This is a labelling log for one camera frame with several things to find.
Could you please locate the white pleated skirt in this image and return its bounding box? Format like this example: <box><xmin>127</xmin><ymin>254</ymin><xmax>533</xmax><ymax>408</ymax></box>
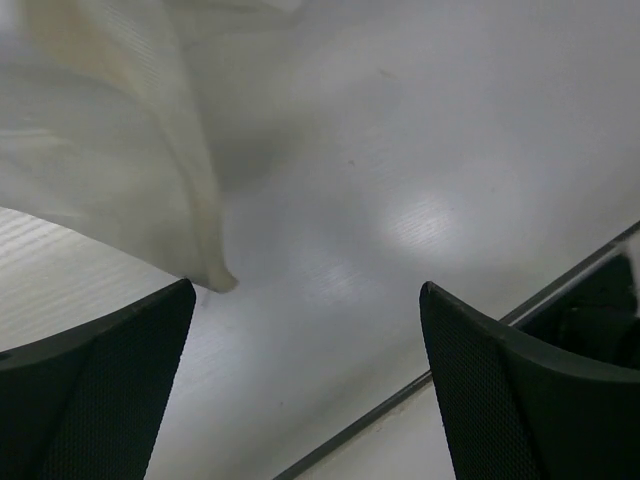
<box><xmin>1</xmin><ymin>1</ymin><xmax>300</xmax><ymax>293</ymax></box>

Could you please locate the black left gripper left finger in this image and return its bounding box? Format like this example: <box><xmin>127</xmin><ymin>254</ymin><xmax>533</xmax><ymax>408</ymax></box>
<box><xmin>1</xmin><ymin>280</ymin><xmax>196</xmax><ymax>480</ymax></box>

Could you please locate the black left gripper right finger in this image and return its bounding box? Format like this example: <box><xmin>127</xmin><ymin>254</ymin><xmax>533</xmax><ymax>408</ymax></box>
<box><xmin>420</xmin><ymin>282</ymin><xmax>639</xmax><ymax>479</ymax></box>

